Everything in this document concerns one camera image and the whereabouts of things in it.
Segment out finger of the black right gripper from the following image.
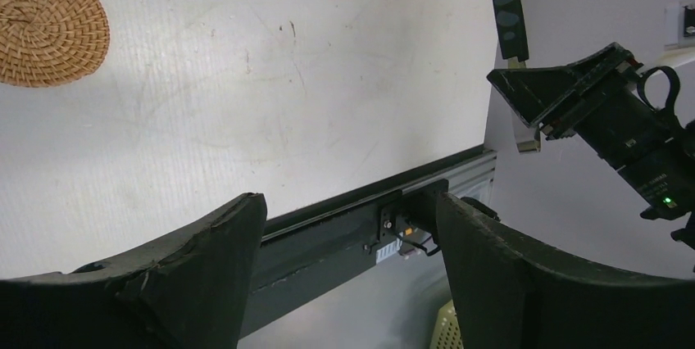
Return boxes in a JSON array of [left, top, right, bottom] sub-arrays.
[[487, 43, 636, 129]]

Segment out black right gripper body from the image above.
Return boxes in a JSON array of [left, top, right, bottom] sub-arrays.
[[542, 60, 694, 220]]

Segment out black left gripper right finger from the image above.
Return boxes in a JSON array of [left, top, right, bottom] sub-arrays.
[[436, 193, 694, 348]]

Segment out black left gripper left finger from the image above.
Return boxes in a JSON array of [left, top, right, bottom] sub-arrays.
[[1, 193, 267, 348]]

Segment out metal tongs with black tips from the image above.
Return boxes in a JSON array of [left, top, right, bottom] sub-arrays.
[[476, 0, 542, 154]]

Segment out cream perforated plastic basket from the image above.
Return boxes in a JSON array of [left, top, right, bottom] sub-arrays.
[[429, 300, 463, 349]]

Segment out light woven round coaster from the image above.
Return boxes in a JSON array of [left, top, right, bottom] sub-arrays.
[[1, 0, 111, 88]]

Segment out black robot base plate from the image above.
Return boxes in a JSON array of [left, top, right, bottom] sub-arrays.
[[241, 146, 497, 337]]

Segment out right white slotted cable duct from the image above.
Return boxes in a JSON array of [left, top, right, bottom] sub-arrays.
[[375, 239, 402, 264]]

